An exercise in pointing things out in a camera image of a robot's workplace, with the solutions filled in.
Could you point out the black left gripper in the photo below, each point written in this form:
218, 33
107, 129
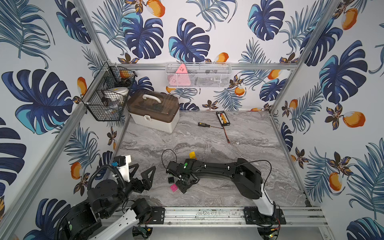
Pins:
136, 182

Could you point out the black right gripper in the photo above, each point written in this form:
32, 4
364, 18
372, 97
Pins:
182, 188

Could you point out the pink lego brick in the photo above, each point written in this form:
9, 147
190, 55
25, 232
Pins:
174, 188

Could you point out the black lego brick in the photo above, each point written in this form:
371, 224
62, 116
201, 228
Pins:
171, 180

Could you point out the yellow lego brick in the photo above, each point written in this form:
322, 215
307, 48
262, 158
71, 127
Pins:
192, 155

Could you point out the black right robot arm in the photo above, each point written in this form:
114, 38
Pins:
246, 177

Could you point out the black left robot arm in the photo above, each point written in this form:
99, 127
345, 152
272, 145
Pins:
82, 220

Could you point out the white box brown lid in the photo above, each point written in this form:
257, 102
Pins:
154, 110

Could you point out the black yellow screwdriver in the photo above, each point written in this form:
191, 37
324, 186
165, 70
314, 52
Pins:
207, 126

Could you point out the black board yellow connectors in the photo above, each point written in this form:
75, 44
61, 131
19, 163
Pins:
223, 119

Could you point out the white object in basket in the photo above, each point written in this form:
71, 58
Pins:
116, 93

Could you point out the pink triangle card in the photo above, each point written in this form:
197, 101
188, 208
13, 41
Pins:
180, 78

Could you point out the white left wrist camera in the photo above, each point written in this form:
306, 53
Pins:
122, 164

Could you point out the black wire basket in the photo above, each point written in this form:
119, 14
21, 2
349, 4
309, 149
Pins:
102, 108

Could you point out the clear wall shelf tray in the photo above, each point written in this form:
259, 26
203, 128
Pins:
204, 75

